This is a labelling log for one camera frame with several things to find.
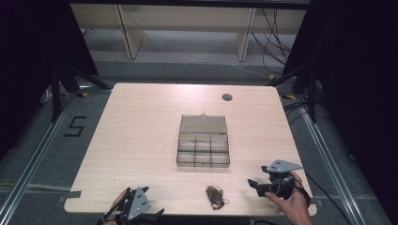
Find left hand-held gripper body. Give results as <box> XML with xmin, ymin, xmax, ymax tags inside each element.
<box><xmin>116</xmin><ymin>187</ymin><xmax>153</xmax><ymax>225</ymax></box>

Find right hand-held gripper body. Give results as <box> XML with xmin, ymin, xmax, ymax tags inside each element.
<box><xmin>256</xmin><ymin>158</ymin><xmax>304</xmax><ymax>201</ymax></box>

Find person's left hand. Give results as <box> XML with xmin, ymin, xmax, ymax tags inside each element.
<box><xmin>102</xmin><ymin>189</ymin><xmax>128</xmax><ymax>225</ymax></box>

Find person's right hand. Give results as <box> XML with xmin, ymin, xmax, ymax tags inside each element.
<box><xmin>265</xmin><ymin>171</ymin><xmax>312</xmax><ymax>225</ymax></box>

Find clear plastic compartment box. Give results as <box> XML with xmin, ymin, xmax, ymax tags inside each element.
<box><xmin>176</xmin><ymin>112</ymin><xmax>231</xmax><ymax>169</ymax></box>

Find grey tape strip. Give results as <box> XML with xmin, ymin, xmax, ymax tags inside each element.
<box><xmin>56</xmin><ymin>189</ymin><xmax>83</xmax><ymax>203</ymax></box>

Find black metal stand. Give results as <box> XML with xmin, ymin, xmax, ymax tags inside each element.
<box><xmin>50</xmin><ymin>61</ymin><xmax>111</xmax><ymax>124</ymax></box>
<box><xmin>268</xmin><ymin>61</ymin><xmax>319</xmax><ymax>125</ymax></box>

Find black curtain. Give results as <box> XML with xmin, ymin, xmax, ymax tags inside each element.
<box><xmin>282</xmin><ymin>0</ymin><xmax>398</xmax><ymax>221</ymax></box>
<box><xmin>0</xmin><ymin>0</ymin><xmax>100</xmax><ymax>160</ymax></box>

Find black wrist strap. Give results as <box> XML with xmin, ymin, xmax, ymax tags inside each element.
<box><xmin>293</xmin><ymin>185</ymin><xmax>313</xmax><ymax>208</ymax></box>

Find tangled brown chain necklace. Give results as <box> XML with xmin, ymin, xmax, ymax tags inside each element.
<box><xmin>205</xmin><ymin>185</ymin><xmax>230</xmax><ymax>211</ymax></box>

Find metal floor rail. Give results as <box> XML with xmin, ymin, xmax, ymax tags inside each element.
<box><xmin>0</xmin><ymin>93</ymin><xmax>79</xmax><ymax>225</ymax></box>
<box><xmin>295</xmin><ymin>96</ymin><xmax>368</xmax><ymax>225</ymax></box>

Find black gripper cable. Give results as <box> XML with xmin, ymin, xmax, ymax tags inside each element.
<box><xmin>304</xmin><ymin>172</ymin><xmax>353</xmax><ymax>225</ymax></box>

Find black floor cables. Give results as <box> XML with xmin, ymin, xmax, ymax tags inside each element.
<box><xmin>282</xmin><ymin>98</ymin><xmax>331</xmax><ymax>127</ymax></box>

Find white floor cable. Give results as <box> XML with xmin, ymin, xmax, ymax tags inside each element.
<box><xmin>200</xmin><ymin>60</ymin><xmax>274</xmax><ymax>80</ymax></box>

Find bundle of black hanging cables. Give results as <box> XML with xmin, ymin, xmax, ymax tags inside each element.
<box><xmin>251</xmin><ymin>7</ymin><xmax>298</xmax><ymax>76</ymax></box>

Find light wooden desk frame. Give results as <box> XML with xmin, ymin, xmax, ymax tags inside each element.
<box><xmin>69</xmin><ymin>3</ymin><xmax>308</xmax><ymax>63</ymax></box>

